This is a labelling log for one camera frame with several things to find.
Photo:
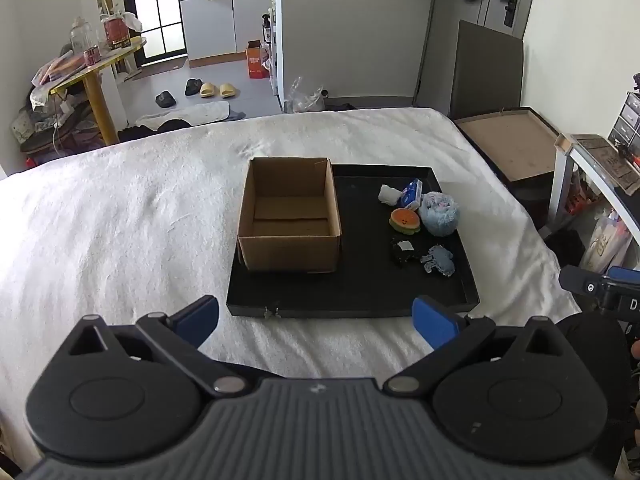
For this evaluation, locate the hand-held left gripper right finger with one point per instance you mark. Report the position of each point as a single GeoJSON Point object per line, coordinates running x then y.
{"type": "Point", "coordinates": [434, 324]}

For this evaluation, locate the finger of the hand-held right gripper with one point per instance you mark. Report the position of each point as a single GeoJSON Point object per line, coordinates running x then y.
{"type": "Point", "coordinates": [582, 280]}
{"type": "Point", "coordinates": [624, 275]}

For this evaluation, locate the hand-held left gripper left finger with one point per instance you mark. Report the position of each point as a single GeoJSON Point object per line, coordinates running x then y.
{"type": "Point", "coordinates": [197, 317]}

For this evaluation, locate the small blue-grey plush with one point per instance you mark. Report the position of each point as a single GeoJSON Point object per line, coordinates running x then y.
{"type": "Point", "coordinates": [439, 260]}

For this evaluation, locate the black tray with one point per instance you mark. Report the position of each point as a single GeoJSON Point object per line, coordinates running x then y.
{"type": "Point", "coordinates": [360, 270]}

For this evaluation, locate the blue fluffy plush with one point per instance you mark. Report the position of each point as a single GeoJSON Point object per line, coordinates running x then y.
{"type": "Point", "coordinates": [440, 217]}

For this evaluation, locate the brown cardboard box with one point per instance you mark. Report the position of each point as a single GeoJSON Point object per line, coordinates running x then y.
{"type": "Point", "coordinates": [290, 255]}

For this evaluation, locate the white shopping bags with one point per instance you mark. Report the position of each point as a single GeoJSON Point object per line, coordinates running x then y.
{"type": "Point", "coordinates": [607, 240]}

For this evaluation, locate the black cloth with white label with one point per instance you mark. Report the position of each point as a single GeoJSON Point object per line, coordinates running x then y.
{"type": "Point", "coordinates": [402, 252]}

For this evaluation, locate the white side table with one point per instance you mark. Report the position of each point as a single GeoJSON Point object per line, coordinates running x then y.
{"type": "Point", "coordinates": [595, 160]}

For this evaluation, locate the white blanket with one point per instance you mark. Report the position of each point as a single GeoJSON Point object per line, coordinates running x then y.
{"type": "Point", "coordinates": [125, 220]}

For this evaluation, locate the blue tissue packet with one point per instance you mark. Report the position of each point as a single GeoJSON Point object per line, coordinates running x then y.
{"type": "Point", "coordinates": [412, 194]}

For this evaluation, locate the white rolled sock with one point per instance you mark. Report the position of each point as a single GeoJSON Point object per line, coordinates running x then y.
{"type": "Point", "coordinates": [390, 195]}

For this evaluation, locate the brown cardboard lid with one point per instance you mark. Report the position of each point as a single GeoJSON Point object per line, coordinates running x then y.
{"type": "Point", "coordinates": [510, 145]}

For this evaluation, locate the small drawer organizer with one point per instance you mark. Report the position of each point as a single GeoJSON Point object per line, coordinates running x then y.
{"type": "Point", "coordinates": [627, 120]}

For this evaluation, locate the dark clothing on floor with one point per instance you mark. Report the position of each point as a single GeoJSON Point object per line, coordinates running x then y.
{"type": "Point", "coordinates": [150, 132]}

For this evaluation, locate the white floor towel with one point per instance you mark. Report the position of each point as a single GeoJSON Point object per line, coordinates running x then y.
{"type": "Point", "coordinates": [195, 112]}

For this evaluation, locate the black slipper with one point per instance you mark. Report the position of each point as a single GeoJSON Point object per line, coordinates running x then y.
{"type": "Point", "coordinates": [193, 87]}
{"type": "Point", "coordinates": [165, 99]}

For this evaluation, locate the grey board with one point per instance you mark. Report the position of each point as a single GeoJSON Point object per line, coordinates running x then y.
{"type": "Point", "coordinates": [485, 75]}

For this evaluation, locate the yellow slipper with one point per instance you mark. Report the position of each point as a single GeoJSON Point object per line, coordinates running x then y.
{"type": "Point", "coordinates": [227, 91]}
{"type": "Point", "coordinates": [208, 90]}

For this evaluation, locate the yellow round table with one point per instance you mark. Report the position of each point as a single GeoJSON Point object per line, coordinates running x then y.
{"type": "Point", "coordinates": [95, 95]}

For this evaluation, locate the clear plastic bag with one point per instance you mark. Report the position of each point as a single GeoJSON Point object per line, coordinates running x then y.
{"type": "Point", "coordinates": [306, 97]}

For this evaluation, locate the clutter under yellow table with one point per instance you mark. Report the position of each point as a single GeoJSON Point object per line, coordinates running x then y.
{"type": "Point", "coordinates": [50, 120]}

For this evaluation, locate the orange carton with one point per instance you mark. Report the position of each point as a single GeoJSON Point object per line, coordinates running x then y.
{"type": "Point", "coordinates": [256, 62]}

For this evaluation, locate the small red can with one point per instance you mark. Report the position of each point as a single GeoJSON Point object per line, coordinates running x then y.
{"type": "Point", "coordinates": [91, 56]}

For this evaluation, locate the grey pole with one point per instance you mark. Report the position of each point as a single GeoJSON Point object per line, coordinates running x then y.
{"type": "Point", "coordinates": [427, 35]}

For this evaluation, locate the white cabinet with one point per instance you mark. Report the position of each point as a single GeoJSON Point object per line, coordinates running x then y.
{"type": "Point", "coordinates": [215, 25]}

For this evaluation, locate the dark spray bottle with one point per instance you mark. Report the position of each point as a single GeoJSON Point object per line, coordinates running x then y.
{"type": "Point", "coordinates": [267, 30]}

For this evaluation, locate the red jar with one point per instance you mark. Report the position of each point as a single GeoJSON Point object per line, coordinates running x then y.
{"type": "Point", "coordinates": [116, 32]}

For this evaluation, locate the clear glass jar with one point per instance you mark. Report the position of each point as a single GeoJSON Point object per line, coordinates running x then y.
{"type": "Point", "coordinates": [82, 35]}

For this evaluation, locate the black framed glass door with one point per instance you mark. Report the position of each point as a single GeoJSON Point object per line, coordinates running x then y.
{"type": "Point", "coordinates": [157, 10]}

